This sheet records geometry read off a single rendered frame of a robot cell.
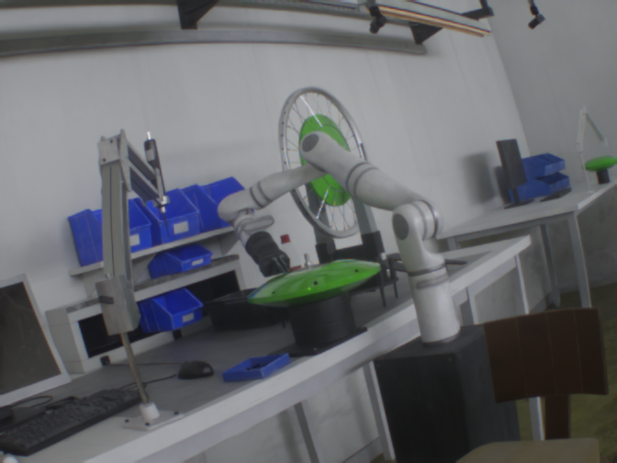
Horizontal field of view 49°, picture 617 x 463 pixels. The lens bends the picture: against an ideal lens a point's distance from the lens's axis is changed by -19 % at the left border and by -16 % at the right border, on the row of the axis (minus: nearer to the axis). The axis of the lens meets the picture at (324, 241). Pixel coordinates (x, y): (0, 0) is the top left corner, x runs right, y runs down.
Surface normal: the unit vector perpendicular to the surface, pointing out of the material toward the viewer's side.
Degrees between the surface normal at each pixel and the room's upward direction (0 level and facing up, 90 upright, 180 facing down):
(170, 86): 90
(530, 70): 90
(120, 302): 90
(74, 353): 90
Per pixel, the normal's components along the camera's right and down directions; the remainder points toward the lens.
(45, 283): 0.80, -0.17
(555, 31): -0.54, 0.18
